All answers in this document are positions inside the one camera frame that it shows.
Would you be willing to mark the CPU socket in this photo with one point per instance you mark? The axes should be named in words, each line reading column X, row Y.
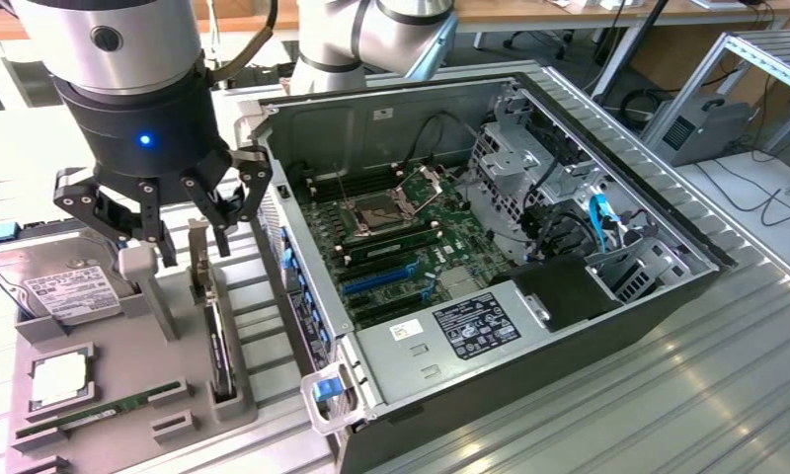
column 374, row 214

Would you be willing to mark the socket locking lever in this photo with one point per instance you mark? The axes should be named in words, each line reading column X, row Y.
column 343, row 185

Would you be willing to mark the black plastic shroud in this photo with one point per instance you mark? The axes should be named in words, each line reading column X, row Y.
column 559, row 291

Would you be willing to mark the green RAM stick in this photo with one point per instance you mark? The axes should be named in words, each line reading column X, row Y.
column 105, row 410

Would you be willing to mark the silver power supply unit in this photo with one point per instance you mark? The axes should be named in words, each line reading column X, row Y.
column 421, row 365

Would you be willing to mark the blue slot cover clip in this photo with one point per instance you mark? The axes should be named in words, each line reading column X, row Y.
column 306, row 298
column 317, row 316
column 326, row 340
column 287, row 257

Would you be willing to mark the silver hard disk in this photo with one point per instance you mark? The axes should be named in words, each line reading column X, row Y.
column 45, row 266

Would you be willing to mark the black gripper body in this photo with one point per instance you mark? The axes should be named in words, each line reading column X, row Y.
column 145, row 123

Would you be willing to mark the wooden desk white legs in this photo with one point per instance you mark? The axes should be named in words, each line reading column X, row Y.
column 566, row 17

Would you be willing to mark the graphics card with metal bracket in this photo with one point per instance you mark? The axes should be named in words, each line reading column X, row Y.
column 222, row 345

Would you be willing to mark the green motherboard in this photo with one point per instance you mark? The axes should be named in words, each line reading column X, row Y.
column 461, row 232

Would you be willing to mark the silver CPU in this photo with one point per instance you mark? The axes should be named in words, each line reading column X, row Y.
column 58, row 377

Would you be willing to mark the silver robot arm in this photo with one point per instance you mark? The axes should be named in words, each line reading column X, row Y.
column 125, row 54

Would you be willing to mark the silver chipset heatsink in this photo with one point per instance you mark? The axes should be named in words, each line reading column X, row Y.
column 457, row 282

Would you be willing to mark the grey equipment box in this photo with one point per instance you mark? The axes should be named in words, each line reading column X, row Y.
column 705, row 128

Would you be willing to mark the aluminium frame rack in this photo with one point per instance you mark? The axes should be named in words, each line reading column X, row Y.
column 777, row 49

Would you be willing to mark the black stand pole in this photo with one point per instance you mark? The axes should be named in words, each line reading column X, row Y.
column 631, row 44

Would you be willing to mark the dark RAM stick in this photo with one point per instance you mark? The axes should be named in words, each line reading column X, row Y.
column 394, row 248

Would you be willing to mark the blue case latch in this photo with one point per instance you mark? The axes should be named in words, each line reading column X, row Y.
column 325, row 388

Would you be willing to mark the black expansion slot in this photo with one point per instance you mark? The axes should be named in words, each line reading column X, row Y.
column 398, row 316
column 369, row 266
column 387, row 302

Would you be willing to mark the grey parts rack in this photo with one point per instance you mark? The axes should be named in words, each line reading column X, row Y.
column 138, row 365

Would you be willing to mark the metal socket cover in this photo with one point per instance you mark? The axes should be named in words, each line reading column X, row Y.
column 429, row 171

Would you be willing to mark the blue expansion slot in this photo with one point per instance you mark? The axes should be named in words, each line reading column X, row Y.
column 374, row 280

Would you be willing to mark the open black PC case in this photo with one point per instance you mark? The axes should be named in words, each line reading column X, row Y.
column 566, row 355

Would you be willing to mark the silver disk bay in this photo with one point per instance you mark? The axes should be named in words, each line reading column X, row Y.
column 631, row 279

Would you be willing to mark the silver drive cage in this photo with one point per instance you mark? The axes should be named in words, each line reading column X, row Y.
column 493, row 217

